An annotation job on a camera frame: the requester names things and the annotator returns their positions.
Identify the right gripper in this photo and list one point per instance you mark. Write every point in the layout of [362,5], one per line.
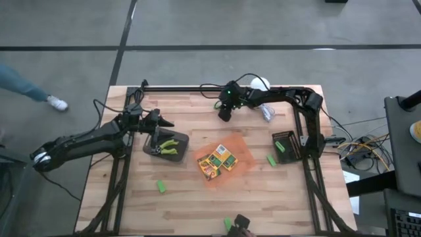
[237,97]

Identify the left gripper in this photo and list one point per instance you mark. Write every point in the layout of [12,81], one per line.
[141,121]

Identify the orange translucent plastic bin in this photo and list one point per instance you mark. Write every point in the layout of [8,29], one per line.
[243,145]

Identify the black mesh basket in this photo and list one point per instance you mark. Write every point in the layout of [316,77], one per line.
[291,154]

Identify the green marker bottom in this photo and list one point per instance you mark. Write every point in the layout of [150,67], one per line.
[228,224]

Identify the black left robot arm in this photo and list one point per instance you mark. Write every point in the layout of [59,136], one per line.
[85,138]

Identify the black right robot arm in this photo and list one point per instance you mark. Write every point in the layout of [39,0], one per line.
[279,95]

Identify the dark grey plastic bin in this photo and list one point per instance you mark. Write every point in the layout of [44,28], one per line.
[179,138]

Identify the white dome lamp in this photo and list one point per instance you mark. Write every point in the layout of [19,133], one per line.
[261,83]

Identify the green Ticonderoga eraser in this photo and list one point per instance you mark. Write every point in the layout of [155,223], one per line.
[161,186]
[271,160]

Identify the person's shoe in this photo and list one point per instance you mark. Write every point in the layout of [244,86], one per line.
[57,103]

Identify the small black device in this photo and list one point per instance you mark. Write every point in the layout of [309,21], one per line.
[241,221]

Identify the black table clamp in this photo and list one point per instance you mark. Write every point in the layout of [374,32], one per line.
[333,141]

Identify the black power adapter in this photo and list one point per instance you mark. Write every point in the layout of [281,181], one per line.
[356,158]

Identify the white paper sheet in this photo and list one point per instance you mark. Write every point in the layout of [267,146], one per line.
[351,177]

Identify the person's leg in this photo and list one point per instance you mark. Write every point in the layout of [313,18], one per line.
[19,85]

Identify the black floor object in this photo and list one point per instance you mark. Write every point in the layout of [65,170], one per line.
[335,1]

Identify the grey metal stand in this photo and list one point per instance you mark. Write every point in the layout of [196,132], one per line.
[13,197]

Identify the black cart leg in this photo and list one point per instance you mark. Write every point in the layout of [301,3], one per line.
[371,184]

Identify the black pole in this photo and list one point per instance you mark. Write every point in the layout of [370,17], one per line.
[412,100]

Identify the yellow round disc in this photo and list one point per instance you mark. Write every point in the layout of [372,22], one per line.
[417,131]

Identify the black keyboard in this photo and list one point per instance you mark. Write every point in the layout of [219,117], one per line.
[406,225]

